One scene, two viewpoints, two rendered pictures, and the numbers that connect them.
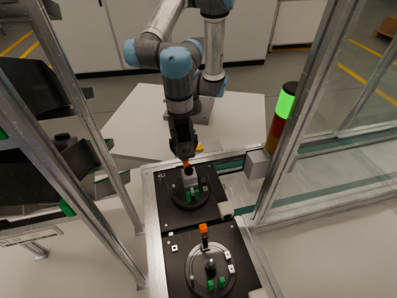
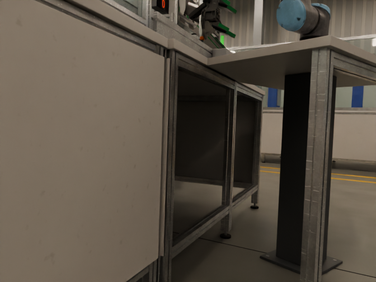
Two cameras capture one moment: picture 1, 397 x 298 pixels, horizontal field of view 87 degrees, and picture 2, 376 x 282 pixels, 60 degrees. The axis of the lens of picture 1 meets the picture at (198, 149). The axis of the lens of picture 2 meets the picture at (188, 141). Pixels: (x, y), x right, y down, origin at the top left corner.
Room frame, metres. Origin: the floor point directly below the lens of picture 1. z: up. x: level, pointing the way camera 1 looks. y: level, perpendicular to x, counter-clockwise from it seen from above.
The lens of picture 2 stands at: (1.50, -1.41, 0.59)
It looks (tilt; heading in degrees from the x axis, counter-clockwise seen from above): 3 degrees down; 127
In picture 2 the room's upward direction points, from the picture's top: 2 degrees clockwise
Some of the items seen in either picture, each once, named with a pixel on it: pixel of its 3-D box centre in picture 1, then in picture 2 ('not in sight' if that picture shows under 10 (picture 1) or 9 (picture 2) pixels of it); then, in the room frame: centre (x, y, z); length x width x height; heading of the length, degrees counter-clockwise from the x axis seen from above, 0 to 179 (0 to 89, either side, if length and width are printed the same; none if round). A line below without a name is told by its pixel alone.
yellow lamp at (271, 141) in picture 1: (278, 140); not in sight; (0.35, -0.18, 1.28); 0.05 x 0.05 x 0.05
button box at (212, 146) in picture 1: (198, 153); (225, 59); (0.65, 0.00, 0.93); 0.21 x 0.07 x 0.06; 104
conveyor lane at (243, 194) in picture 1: (266, 189); not in sight; (0.46, -0.27, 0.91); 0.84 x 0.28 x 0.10; 104
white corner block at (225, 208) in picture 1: (225, 210); not in sight; (0.34, -0.09, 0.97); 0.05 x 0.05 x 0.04; 14
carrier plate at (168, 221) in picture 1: (190, 193); not in sight; (0.42, 0.03, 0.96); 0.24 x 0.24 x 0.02; 14
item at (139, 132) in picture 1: (187, 119); (300, 73); (1.00, 0.06, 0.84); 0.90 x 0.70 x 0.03; 78
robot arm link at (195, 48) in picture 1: (181, 57); not in sight; (0.60, 0.04, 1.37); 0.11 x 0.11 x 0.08; 76
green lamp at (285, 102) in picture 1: (292, 101); not in sight; (0.35, -0.18, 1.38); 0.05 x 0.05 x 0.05
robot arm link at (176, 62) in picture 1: (177, 73); not in sight; (0.50, 0.05, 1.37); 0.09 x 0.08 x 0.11; 166
